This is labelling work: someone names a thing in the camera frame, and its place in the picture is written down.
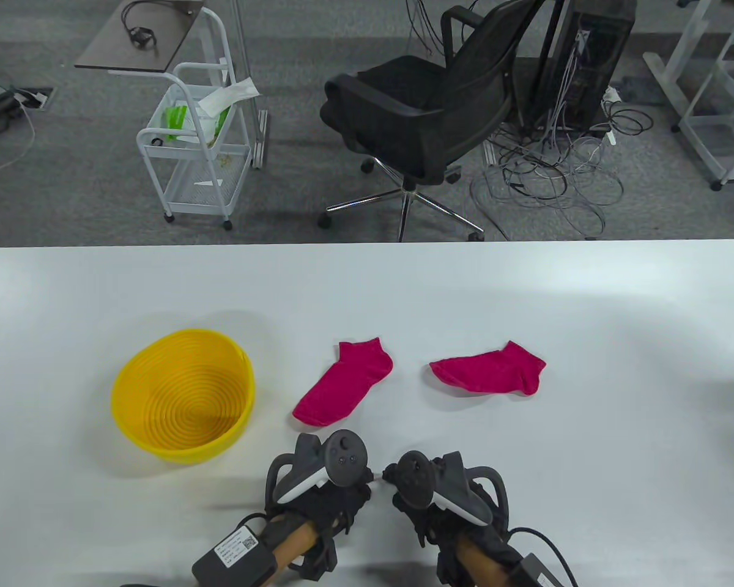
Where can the person's right hand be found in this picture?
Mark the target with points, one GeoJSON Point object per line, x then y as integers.
{"type": "Point", "coordinates": [446, 529]}

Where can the person's left hand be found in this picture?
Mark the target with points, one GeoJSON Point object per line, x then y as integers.
{"type": "Point", "coordinates": [336, 507]}

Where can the black and white controller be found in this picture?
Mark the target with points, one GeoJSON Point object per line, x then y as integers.
{"type": "Point", "coordinates": [413, 477]}
{"type": "Point", "coordinates": [342, 455]}

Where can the pink sock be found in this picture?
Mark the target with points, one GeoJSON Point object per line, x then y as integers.
{"type": "Point", "coordinates": [348, 379]}
{"type": "Point", "coordinates": [495, 370]}

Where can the person's left forearm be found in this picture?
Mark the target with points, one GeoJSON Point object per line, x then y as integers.
{"type": "Point", "coordinates": [293, 544]}

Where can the black box with white label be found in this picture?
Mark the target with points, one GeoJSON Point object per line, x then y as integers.
{"type": "Point", "coordinates": [535, 573]}
{"type": "Point", "coordinates": [235, 556]}

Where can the yellow ribbed basket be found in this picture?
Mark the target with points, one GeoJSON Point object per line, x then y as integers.
{"type": "Point", "coordinates": [183, 391]}

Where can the black office chair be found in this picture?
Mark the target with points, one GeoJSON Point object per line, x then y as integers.
{"type": "Point", "coordinates": [404, 104]}

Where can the green and white wipes pack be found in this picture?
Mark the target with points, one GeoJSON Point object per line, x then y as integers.
{"type": "Point", "coordinates": [176, 119]}

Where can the white paper sheet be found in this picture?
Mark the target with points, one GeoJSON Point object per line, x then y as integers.
{"type": "Point", "coordinates": [232, 95]}

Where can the white power strip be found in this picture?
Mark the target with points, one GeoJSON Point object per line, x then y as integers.
{"type": "Point", "coordinates": [611, 95]}

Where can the white metal rack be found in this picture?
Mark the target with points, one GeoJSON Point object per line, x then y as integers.
{"type": "Point", "coordinates": [709, 131]}

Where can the black computer tower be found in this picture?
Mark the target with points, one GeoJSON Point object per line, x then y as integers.
{"type": "Point", "coordinates": [605, 55]}

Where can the dark brown side table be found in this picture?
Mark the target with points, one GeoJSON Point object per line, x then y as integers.
{"type": "Point", "coordinates": [134, 43]}

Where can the floor socket box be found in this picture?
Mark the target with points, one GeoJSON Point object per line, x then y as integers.
{"type": "Point", "coordinates": [37, 98]}

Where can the grey metal post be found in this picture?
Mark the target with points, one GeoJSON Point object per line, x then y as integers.
{"type": "Point", "coordinates": [248, 73]}

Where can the white desk frame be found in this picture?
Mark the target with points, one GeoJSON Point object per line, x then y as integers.
{"type": "Point", "coordinates": [667, 73]}

